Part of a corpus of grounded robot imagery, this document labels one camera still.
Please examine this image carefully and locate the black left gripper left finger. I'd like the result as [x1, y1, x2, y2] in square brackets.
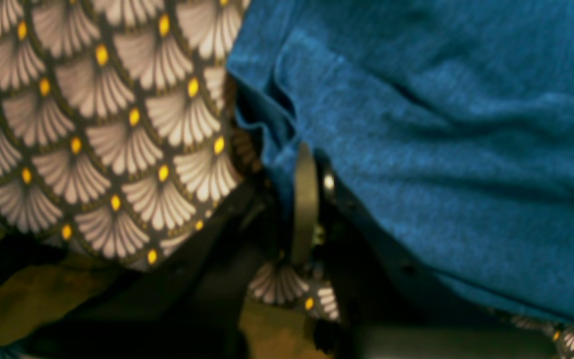
[25, 179, 280, 359]

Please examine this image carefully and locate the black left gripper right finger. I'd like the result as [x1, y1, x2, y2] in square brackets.
[292, 143, 556, 359]

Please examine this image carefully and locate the blue long-sleeve T-shirt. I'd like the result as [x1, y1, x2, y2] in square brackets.
[227, 0, 574, 321]

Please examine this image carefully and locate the patterned fan-motif tablecloth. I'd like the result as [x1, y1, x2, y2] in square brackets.
[0, 0, 574, 359]

